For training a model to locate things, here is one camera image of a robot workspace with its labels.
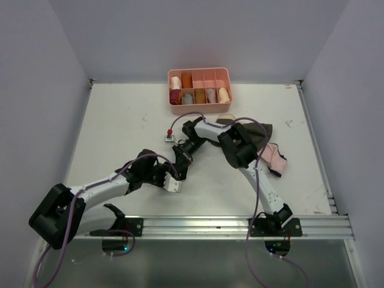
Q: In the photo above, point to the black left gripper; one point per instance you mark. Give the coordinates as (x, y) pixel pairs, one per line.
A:
(164, 168)

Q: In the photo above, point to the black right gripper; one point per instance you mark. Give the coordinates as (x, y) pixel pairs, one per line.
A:
(182, 161)

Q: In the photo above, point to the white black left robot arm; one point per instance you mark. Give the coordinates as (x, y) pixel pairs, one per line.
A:
(66, 212)

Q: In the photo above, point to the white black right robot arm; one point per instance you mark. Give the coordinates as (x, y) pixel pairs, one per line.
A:
(233, 133)

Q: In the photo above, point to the grey rolled underwear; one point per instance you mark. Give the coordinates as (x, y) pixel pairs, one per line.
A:
(187, 99)

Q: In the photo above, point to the maroon rolled underwear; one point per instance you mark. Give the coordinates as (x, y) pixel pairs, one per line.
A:
(175, 97)

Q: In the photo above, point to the mustard brown rolled underwear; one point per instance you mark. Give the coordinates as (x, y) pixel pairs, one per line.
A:
(199, 96)

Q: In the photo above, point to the pale pink rolled underwear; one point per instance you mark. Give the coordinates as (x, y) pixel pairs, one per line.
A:
(211, 95)

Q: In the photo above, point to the peach rolled underwear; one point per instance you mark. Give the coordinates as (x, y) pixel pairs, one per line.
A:
(223, 95)

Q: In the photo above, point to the white pink rolled underwear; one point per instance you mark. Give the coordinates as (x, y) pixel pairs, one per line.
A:
(175, 83)

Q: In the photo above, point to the olive green underwear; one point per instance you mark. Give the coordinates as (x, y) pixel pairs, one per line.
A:
(254, 130)

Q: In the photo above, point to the orange rolled underwear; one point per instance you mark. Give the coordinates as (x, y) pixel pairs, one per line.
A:
(186, 80)

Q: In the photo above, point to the light pink underwear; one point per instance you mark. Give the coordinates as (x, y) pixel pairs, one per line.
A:
(275, 161)

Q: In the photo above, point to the pink divided storage box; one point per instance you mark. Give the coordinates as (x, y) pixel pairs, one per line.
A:
(216, 77)

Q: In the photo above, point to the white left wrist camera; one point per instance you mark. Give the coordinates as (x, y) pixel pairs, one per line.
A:
(171, 184)

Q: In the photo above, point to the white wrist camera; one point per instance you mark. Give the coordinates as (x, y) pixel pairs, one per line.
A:
(171, 184)
(169, 137)

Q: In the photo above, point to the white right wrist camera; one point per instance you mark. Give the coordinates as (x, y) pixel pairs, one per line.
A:
(169, 137)

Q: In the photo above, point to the aluminium frame rail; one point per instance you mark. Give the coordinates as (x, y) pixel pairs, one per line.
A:
(329, 227)

